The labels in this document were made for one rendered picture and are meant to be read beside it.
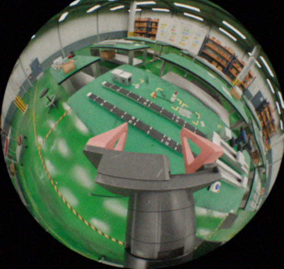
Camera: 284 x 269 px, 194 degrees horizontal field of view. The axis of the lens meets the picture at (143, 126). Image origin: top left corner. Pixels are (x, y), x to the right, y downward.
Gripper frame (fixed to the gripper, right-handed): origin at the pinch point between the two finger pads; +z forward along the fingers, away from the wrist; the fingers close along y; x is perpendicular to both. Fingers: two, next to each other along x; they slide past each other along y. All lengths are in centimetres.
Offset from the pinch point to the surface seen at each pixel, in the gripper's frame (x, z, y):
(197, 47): -118, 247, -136
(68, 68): -25, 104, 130
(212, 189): 43, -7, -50
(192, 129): 24, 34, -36
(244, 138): 17, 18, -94
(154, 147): 32.0, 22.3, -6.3
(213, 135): 22, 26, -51
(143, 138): 29.6, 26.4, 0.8
